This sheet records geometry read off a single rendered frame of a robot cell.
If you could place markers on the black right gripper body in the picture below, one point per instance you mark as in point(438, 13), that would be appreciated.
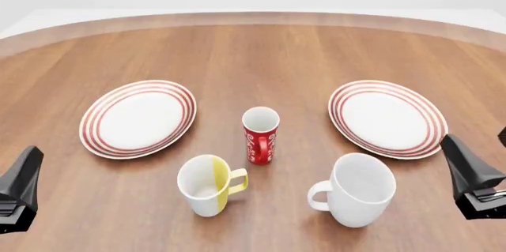
point(484, 204)

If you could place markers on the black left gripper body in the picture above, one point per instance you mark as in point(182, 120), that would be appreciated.
point(13, 216)

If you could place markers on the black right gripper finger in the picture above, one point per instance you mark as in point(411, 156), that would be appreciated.
point(503, 136)
point(468, 169)

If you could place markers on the red mug with white pattern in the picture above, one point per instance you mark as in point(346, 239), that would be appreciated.
point(261, 142)

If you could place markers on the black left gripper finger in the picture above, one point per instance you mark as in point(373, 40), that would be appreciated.
point(21, 175)

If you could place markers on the white plate with red rings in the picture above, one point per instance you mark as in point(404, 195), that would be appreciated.
point(136, 119)
point(385, 119)

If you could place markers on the plain white mug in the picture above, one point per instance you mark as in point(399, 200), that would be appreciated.
point(357, 192)

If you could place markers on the white and yellow mug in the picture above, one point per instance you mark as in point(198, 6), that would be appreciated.
point(203, 187)

